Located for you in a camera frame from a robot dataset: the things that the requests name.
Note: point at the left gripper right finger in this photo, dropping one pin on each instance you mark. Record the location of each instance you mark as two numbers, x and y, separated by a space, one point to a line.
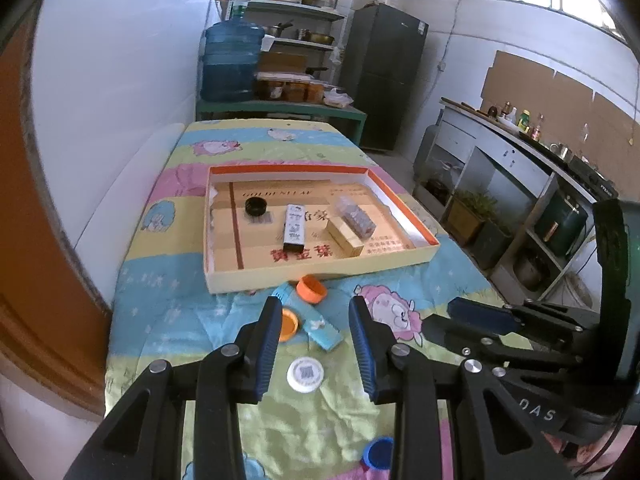
490 436

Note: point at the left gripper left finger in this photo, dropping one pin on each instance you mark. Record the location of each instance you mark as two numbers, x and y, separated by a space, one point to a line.
142 436

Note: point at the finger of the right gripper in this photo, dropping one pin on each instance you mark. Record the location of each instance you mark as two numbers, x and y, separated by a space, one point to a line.
485 317
459 338

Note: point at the blue bottle cap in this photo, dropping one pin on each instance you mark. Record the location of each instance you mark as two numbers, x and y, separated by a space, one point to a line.
378 453

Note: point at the white QR code cap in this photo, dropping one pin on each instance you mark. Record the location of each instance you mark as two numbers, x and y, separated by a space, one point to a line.
305 374

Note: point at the orange bottle cap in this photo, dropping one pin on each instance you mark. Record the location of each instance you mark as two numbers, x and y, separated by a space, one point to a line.
289 325
311 290

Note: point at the gold lighter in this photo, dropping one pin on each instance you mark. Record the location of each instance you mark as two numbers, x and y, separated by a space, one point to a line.
345 237

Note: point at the white Hello Kitty lighter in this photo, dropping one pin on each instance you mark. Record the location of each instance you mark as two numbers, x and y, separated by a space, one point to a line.
294 229

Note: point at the black bottle cap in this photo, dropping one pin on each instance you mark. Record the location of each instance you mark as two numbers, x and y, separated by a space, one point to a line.
255 206

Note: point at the person's right hand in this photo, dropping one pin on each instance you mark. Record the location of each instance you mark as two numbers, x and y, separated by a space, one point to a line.
576 456

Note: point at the grey kitchen counter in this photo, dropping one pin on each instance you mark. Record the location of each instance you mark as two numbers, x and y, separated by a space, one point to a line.
525 221

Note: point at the red wooden door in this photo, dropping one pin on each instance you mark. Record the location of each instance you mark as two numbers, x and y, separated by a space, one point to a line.
54 325

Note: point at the shallow cardboard tray box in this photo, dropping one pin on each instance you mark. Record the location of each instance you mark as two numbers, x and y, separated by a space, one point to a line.
242 252

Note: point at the dark green refrigerator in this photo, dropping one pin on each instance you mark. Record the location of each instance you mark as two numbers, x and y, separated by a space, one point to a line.
381 61

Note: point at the green bench table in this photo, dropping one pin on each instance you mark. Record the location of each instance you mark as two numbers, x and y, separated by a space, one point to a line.
205 108

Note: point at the white metal shelf rack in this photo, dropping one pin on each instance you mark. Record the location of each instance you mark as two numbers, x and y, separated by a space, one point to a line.
316 29

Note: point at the blue water jug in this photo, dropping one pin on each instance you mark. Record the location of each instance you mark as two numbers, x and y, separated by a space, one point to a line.
231 56

